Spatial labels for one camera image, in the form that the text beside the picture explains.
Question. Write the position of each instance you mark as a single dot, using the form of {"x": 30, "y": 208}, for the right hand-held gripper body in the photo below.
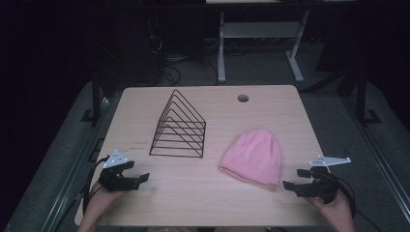
{"x": 320, "y": 188}

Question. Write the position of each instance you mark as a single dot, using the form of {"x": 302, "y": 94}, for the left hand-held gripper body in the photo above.
{"x": 113, "y": 182}

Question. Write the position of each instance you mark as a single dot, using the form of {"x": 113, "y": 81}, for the pink knitted beanie hat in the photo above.
{"x": 254, "y": 158}

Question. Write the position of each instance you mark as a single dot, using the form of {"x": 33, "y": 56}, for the person's left hand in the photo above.
{"x": 100, "y": 201}

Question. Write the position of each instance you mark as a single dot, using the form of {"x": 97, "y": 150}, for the person's right hand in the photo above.
{"x": 336, "y": 211}

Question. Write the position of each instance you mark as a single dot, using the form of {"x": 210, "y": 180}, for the black metal stand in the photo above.
{"x": 361, "y": 96}
{"x": 95, "y": 96}

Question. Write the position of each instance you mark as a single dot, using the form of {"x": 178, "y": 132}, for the black computer tower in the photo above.
{"x": 182, "y": 35}

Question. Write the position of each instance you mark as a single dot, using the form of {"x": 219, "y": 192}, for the aluminium frame rail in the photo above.
{"x": 380, "y": 151}
{"x": 74, "y": 167}

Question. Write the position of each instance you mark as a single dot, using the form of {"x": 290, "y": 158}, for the white metal desk frame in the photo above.
{"x": 257, "y": 29}

